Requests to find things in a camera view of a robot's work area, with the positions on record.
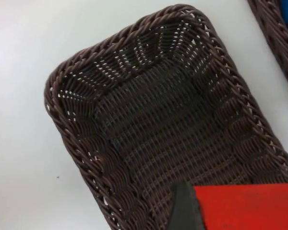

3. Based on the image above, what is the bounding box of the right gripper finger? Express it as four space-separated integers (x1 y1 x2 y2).
167 181 204 230

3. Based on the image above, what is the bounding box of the dark brown wicker basket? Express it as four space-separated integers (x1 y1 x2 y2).
247 0 288 98
43 3 288 230

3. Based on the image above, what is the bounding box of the red cube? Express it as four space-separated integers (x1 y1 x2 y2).
193 184 288 230

